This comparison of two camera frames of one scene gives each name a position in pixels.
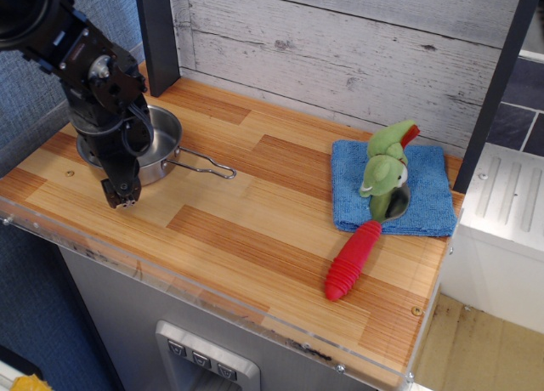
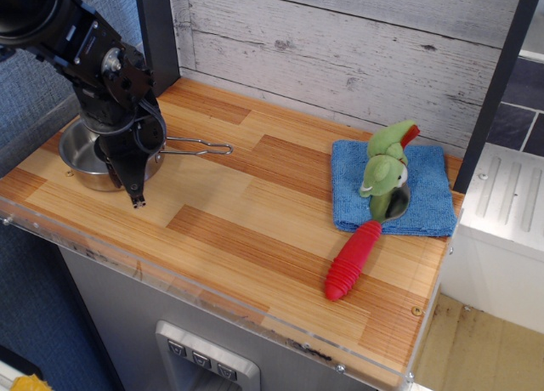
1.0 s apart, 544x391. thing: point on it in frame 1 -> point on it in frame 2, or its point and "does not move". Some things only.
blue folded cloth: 429,210 does not move
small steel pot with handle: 165,155 -> 78,144
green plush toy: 386,165 does not move
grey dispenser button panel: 195,363 does not move
